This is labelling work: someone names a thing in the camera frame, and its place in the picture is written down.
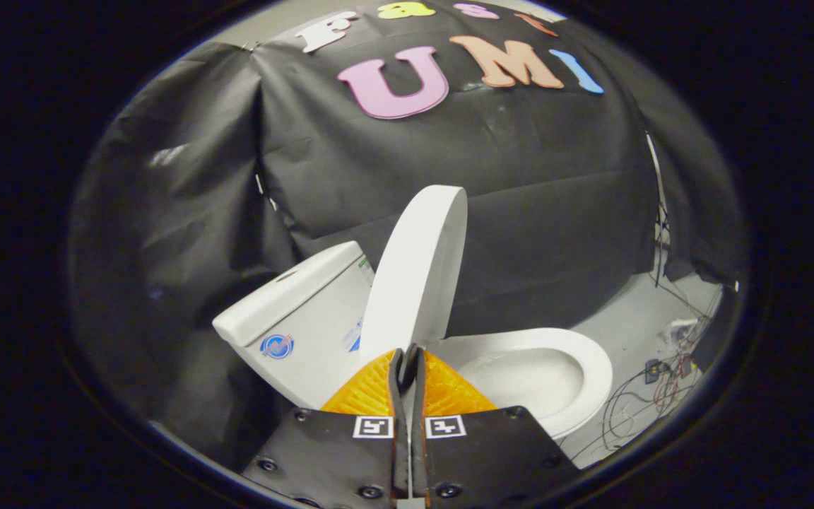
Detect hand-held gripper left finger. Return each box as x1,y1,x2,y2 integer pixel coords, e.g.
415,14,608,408
241,346,412,509

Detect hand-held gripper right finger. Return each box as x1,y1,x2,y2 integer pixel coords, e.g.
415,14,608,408
407,344,582,507

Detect white toilet lid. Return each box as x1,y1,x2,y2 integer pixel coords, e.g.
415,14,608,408
359,185,469,363

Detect white toilet bowl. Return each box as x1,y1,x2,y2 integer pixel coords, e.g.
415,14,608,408
458,348,597,443

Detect black backdrop cloth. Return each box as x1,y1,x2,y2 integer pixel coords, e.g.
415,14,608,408
68,0,748,453

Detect thin backdrop stand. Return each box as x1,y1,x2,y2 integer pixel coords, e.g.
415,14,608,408
644,133,671,287

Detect tangled floor cables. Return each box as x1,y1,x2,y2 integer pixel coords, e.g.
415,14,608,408
577,311,722,464

